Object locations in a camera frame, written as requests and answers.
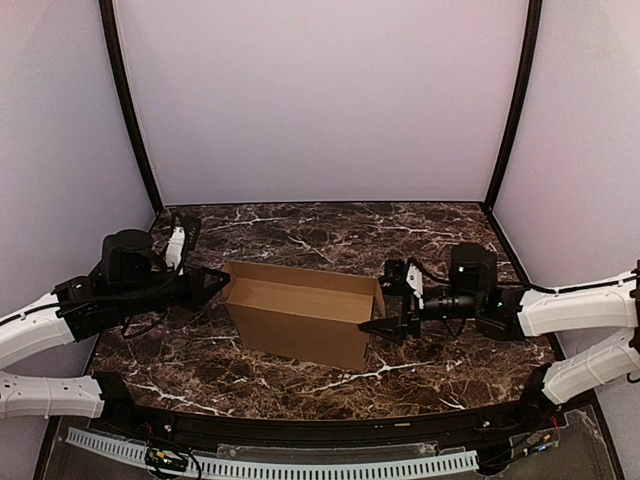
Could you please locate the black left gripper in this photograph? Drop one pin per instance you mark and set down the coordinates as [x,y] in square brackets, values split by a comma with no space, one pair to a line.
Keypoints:
[187,286]

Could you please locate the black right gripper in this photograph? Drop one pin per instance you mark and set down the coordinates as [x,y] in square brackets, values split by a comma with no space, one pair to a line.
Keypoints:
[409,317]

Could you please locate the brown cardboard box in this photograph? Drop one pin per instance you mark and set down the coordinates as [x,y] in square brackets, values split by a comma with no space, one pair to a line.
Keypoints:
[308,315]

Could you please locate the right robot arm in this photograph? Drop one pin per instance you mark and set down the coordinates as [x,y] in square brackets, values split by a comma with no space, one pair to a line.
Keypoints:
[507,311]

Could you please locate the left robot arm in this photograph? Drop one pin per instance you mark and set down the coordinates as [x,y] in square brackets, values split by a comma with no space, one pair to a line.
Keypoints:
[131,279]

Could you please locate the small green circuit board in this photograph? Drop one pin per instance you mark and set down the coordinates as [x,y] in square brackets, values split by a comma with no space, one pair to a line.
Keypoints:
[165,459]

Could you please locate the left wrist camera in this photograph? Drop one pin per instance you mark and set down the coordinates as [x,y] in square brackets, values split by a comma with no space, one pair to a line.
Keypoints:
[183,239]

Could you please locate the white slotted cable duct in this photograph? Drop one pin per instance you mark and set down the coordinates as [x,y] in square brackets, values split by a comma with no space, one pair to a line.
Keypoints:
[411,461]

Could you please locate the black front rail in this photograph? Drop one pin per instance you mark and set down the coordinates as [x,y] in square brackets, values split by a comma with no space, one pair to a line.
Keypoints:
[374,409]

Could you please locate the left black frame post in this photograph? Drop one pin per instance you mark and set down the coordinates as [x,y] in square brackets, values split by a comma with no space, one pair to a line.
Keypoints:
[125,98]

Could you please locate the black frame post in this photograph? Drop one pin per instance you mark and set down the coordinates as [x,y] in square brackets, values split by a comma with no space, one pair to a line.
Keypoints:
[525,64]
[125,98]

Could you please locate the right black frame post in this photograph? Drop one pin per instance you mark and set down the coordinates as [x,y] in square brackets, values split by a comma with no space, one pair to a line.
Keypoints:
[525,64]

